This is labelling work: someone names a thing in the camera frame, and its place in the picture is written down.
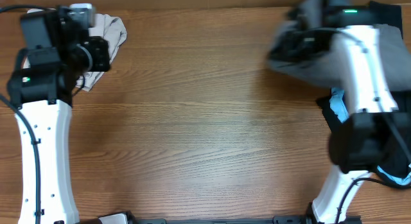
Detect grey shorts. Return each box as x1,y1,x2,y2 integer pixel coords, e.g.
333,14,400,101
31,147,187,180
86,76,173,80
268,0,411,92

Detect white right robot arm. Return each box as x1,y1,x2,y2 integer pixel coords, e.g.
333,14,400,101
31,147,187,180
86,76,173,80
267,0,410,223

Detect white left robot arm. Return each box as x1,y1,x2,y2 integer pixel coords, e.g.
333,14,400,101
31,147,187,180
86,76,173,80
2,3,110,224

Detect light blue garment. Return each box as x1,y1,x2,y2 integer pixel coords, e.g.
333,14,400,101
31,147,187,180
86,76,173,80
329,88,410,185

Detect black garment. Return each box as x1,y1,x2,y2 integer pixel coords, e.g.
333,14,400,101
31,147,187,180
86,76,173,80
316,1,410,185

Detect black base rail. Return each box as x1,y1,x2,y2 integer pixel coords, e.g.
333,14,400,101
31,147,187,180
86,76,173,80
128,214,363,224

